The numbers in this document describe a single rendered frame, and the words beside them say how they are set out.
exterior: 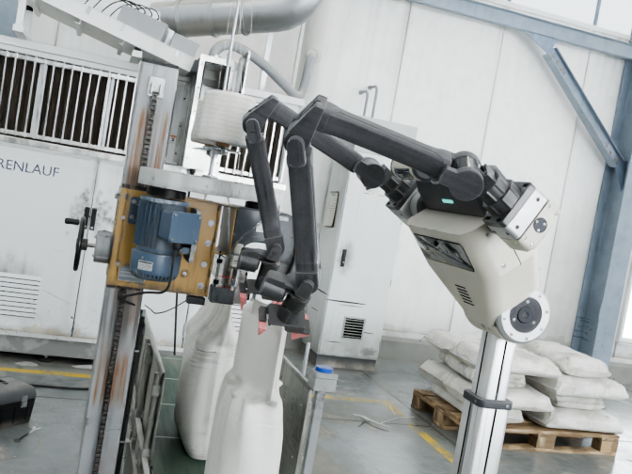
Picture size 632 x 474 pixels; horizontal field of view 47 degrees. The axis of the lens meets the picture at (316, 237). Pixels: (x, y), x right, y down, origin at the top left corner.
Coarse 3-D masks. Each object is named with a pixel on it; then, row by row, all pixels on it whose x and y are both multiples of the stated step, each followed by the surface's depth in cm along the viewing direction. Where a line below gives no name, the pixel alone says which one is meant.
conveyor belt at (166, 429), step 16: (176, 368) 393; (176, 384) 364; (160, 416) 312; (160, 432) 293; (176, 432) 296; (160, 448) 276; (176, 448) 279; (160, 464) 261; (176, 464) 263; (192, 464) 266
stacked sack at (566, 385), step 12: (540, 384) 500; (552, 384) 490; (564, 384) 486; (576, 384) 490; (588, 384) 495; (600, 384) 499; (612, 384) 505; (576, 396) 494; (588, 396) 495; (600, 396) 497; (612, 396) 500; (624, 396) 504
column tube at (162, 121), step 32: (160, 128) 238; (128, 160) 237; (160, 160) 239; (128, 288) 241; (128, 320) 242; (96, 352) 240; (128, 352) 243; (96, 384) 241; (128, 384) 244; (96, 416) 242
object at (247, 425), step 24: (240, 336) 217; (264, 336) 206; (240, 360) 214; (264, 360) 205; (240, 384) 216; (264, 384) 203; (216, 408) 229; (240, 408) 206; (264, 408) 205; (216, 432) 218; (240, 432) 203; (264, 432) 204; (216, 456) 214; (240, 456) 202; (264, 456) 204
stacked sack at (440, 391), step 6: (432, 390) 532; (438, 390) 521; (444, 390) 514; (444, 396) 512; (450, 396) 504; (450, 402) 503; (456, 402) 496; (462, 408) 487; (510, 414) 485; (516, 414) 487; (510, 420) 484; (516, 420) 484; (522, 420) 486
